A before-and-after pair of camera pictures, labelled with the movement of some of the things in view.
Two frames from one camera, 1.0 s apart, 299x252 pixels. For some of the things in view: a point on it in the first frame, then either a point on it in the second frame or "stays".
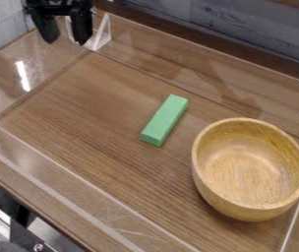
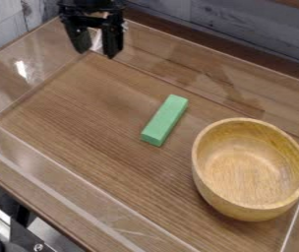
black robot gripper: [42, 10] to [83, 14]
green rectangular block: [164, 121] stays
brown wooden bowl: [250, 167] stays
